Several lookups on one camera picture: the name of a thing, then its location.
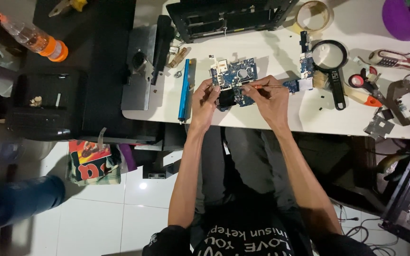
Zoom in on person's right hand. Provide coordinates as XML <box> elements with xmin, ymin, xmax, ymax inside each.
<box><xmin>242</xmin><ymin>75</ymin><xmax>291</xmax><ymax>131</ymax></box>

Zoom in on person's left hand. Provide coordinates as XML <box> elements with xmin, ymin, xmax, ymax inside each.
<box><xmin>190</xmin><ymin>78</ymin><xmax>222</xmax><ymax>133</ymax></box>

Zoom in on thin orange-handled screwdriver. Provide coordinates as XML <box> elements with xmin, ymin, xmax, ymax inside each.
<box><xmin>240</xmin><ymin>84</ymin><xmax>286</xmax><ymax>90</ymax></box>

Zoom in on blue laptop motherboard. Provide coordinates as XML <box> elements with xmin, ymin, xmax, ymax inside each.
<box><xmin>210</xmin><ymin>55</ymin><xmax>259</xmax><ymax>112</ymax></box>

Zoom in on blue pen-shaped screwdriver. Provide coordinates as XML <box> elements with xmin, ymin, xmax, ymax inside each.
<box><xmin>177</xmin><ymin>58</ymin><xmax>191</xmax><ymax>124</ymax></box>

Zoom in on small blue board white connector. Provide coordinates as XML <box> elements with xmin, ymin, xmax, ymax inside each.
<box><xmin>283</xmin><ymin>78</ymin><xmax>314</xmax><ymax>94</ymax></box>

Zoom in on long narrow blue circuit board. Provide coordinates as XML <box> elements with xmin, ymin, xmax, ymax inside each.
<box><xmin>299</xmin><ymin>31</ymin><xmax>315</xmax><ymax>80</ymax></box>

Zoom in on amber lighter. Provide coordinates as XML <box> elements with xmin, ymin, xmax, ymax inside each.
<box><xmin>168</xmin><ymin>46</ymin><xmax>189</xmax><ymax>69</ymax></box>

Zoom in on person's grey trousers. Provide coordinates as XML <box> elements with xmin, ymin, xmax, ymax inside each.
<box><xmin>194</xmin><ymin>125</ymin><xmax>300</xmax><ymax>215</ymax></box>

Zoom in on grey laptop panel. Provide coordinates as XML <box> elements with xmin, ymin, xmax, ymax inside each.
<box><xmin>121</xmin><ymin>24</ymin><xmax>158</xmax><ymax>112</ymax></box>

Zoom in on black magnifying glass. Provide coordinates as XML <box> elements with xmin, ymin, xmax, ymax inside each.
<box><xmin>311</xmin><ymin>39</ymin><xmax>349</xmax><ymax>111</ymax></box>

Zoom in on long black plastic cover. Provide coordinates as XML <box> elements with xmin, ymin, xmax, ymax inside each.
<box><xmin>150</xmin><ymin>14</ymin><xmax>176</xmax><ymax>86</ymax></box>

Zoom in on wooden brush orange tip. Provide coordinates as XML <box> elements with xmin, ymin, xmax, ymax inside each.
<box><xmin>313</xmin><ymin>70</ymin><xmax>384</xmax><ymax>108</ymax></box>

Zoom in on purple cloth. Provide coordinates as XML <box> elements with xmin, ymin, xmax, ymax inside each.
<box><xmin>119</xmin><ymin>143</ymin><xmax>138</xmax><ymax>173</ymax></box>

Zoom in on black laptop chassis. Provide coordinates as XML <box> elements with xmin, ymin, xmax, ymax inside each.
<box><xmin>165</xmin><ymin>0</ymin><xmax>300</xmax><ymax>44</ymax></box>

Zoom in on clear tape roll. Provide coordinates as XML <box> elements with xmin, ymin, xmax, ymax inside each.
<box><xmin>295</xmin><ymin>0</ymin><xmax>331</xmax><ymax>34</ymax></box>

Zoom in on white red hand tool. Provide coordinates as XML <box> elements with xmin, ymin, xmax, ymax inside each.
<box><xmin>368</xmin><ymin>49</ymin><xmax>410</xmax><ymax>70</ymax></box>

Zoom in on black soldering iron stand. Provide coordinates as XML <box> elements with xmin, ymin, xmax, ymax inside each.
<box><xmin>385</xmin><ymin>61</ymin><xmax>410</xmax><ymax>127</ymax></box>

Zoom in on colourful printed bag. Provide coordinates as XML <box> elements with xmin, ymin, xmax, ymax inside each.
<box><xmin>68</xmin><ymin>139</ymin><xmax>122</xmax><ymax>186</ymax></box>

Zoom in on person's black printed shirt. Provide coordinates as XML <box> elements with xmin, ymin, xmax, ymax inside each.
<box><xmin>142</xmin><ymin>190</ymin><xmax>377</xmax><ymax>256</ymax></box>

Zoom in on purple plastic bowl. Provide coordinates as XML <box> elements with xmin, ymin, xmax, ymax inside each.
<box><xmin>382</xmin><ymin>0</ymin><xmax>410</xmax><ymax>42</ymax></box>

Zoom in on black plastic tray box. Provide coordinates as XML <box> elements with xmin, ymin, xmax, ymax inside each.
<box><xmin>5</xmin><ymin>69</ymin><xmax>89</xmax><ymax>142</ymax></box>

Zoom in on plastic bottle orange cap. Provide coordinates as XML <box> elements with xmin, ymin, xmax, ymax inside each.
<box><xmin>0</xmin><ymin>9</ymin><xmax>69</xmax><ymax>63</ymax></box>

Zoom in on clear water jug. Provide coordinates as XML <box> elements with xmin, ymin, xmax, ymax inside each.
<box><xmin>0</xmin><ymin>122</ymin><xmax>57</xmax><ymax>168</ymax></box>

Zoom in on grey metal bracket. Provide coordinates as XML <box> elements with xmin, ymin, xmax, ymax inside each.
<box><xmin>364</xmin><ymin>113</ymin><xmax>396</xmax><ymax>140</ymax></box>

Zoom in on tangle of black cables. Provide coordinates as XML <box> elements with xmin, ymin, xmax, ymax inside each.
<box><xmin>332</xmin><ymin>201</ymin><xmax>405</xmax><ymax>256</ymax></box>

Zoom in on yellow-handled tool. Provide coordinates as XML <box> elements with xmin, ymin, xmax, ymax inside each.
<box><xmin>48</xmin><ymin>0</ymin><xmax>89</xmax><ymax>18</ymax></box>

